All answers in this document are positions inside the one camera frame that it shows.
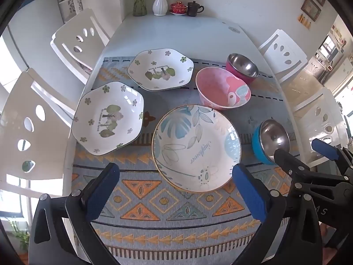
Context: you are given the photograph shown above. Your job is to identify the green glass vase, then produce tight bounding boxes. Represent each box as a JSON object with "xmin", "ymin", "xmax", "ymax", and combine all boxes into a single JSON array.
[{"xmin": 132, "ymin": 0, "xmax": 148, "ymax": 17}]

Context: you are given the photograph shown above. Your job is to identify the blue steel bowl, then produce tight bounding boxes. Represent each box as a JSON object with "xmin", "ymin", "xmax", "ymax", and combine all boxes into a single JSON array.
[{"xmin": 252, "ymin": 119, "xmax": 291, "ymax": 166}]

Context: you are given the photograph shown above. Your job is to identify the pink steel bowl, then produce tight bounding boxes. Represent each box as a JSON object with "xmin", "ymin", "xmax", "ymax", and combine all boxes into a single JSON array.
[{"xmin": 225, "ymin": 53, "xmax": 260, "ymax": 85}]

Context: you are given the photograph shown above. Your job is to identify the white hexagonal plate tree print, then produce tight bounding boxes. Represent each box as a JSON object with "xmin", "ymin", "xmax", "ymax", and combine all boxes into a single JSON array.
[
  {"xmin": 71, "ymin": 81, "xmax": 145, "ymax": 157},
  {"xmin": 127, "ymin": 48, "xmax": 195, "ymax": 92}
]

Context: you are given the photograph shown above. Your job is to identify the orange wall ornaments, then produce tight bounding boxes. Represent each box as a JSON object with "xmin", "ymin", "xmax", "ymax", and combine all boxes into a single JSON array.
[{"xmin": 297, "ymin": 14, "xmax": 312, "ymax": 28}]

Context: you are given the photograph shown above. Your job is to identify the dark brown lidded mug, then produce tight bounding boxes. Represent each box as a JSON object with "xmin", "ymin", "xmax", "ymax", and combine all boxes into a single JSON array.
[{"xmin": 188, "ymin": 1, "xmax": 205, "ymax": 17}]

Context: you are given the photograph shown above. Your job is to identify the green potted plant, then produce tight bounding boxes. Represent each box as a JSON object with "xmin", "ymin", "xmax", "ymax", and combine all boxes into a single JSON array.
[{"xmin": 5, "ymin": 218, "xmax": 31, "ymax": 255}]

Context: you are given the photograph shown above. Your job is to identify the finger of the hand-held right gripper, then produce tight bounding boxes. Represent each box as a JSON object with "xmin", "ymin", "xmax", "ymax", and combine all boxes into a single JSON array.
[
  {"xmin": 274, "ymin": 149, "xmax": 348, "ymax": 189},
  {"xmin": 312, "ymin": 138, "xmax": 353, "ymax": 178}
]

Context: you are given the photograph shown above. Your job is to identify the pink ceramic bowl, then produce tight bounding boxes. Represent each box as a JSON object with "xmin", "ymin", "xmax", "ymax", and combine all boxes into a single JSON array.
[{"xmin": 195, "ymin": 67, "xmax": 252, "ymax": 111}]

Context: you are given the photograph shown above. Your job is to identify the red lidded teacup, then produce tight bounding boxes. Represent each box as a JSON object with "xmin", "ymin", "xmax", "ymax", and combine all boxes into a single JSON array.
[{"xmin": 171, "ymin": 1, "xmax": 188, "ymax": 13}]

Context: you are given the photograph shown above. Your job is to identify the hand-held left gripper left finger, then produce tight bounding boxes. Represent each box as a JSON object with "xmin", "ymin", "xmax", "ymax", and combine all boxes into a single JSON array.
[{"xmin": 28, "ymin": 163, "xmax": 122, "ymax": 265}]

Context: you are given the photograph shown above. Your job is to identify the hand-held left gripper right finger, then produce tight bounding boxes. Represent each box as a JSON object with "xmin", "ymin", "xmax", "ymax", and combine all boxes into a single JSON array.
[{"xmin": 232, "ymin": 163, "xmax": 329, "ymax": 265}]

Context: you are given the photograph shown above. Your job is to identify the white cutout chair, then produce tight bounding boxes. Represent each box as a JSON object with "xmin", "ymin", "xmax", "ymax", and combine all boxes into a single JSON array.
[
  {"xmin": 258, "ymin": 29, "xmax": 308, "ymax": 82},
  {"xmin": 50, "ymin": 8, "xmax": 111, "ymax": 85},
  {"xmin": 292, "ymin": 87, "xmax": 350, "ymax": 169},
  {"xmin": 0, "ymin": 68, "xmax": 84, "ymax": 197}
]

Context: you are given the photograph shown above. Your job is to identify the patterned white panel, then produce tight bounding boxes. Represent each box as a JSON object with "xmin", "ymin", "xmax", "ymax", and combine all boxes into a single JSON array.
[{"xmin": 56, "ymin": 0, "xmax": 84, "ymax": 23}]

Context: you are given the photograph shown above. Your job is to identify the patterned blue table mat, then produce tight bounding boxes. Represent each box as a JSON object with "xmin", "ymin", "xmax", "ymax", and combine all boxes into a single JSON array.
[{"xmin": 71, "ymin": 57, "xmax": 302, "ymax": 265}]

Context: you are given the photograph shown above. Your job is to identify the round plate blue leaf print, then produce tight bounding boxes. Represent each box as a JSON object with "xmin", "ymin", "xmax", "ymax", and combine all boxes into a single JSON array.
[{"xmin": 151, "ymin": 104, "xmax": 242, "ymax": 193}]

